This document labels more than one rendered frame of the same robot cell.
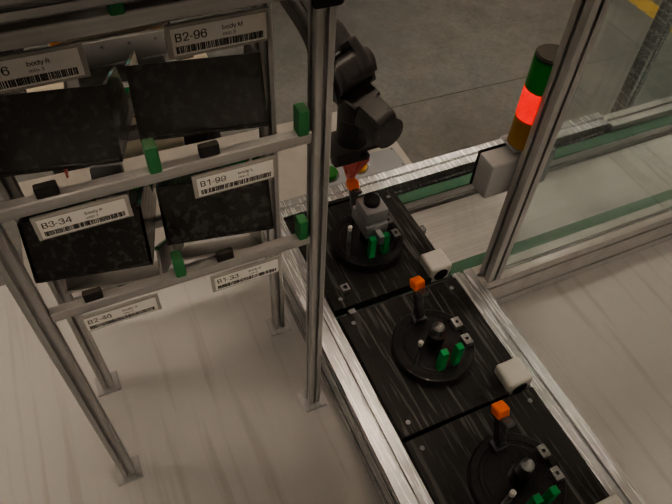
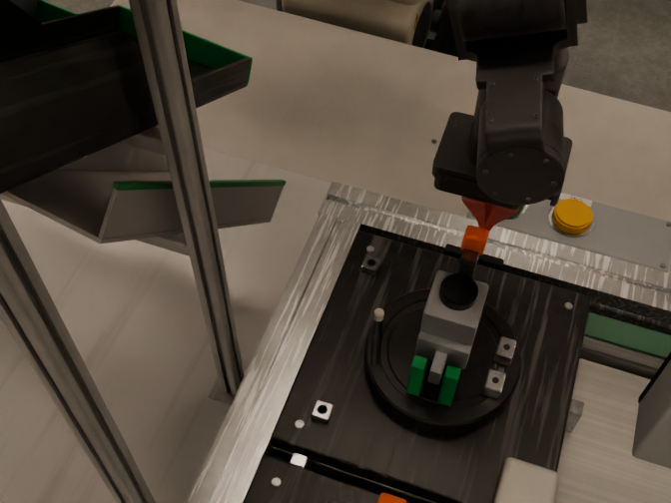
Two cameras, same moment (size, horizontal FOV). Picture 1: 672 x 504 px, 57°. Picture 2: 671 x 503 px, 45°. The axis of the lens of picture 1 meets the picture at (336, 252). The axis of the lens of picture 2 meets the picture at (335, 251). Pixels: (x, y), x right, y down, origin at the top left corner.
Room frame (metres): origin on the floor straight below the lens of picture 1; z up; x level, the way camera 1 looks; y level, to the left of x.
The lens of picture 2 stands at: (0.47, -0.24, 1.64)
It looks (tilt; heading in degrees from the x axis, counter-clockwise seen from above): 54 degrees down; 46
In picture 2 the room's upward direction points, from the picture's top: 1 degrees clockwise
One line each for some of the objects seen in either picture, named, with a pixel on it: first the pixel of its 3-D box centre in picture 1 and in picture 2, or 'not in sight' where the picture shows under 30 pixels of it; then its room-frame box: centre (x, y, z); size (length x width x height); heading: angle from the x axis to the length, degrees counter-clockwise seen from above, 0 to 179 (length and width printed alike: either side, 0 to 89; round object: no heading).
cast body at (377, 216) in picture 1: (372, 215); (450, 320); (0.78, -0.06, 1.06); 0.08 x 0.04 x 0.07; 27
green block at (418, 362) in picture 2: (371, 247); (416, 375); (0.74, -0.06, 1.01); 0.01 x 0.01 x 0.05; 27
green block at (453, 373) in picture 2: (385, 243); (448, 385); (0.75, -0.09, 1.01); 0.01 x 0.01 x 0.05; 27
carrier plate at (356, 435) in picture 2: (365, 247); (439, 366); (0.79, -0.06, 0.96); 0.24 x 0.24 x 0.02; 27
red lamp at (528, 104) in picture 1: (537, 101); not in sight; (0.77, -0.28, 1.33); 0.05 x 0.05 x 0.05
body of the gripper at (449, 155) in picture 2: (352, 131); (507, 136); (0.88, -0.02, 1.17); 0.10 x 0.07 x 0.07; 118
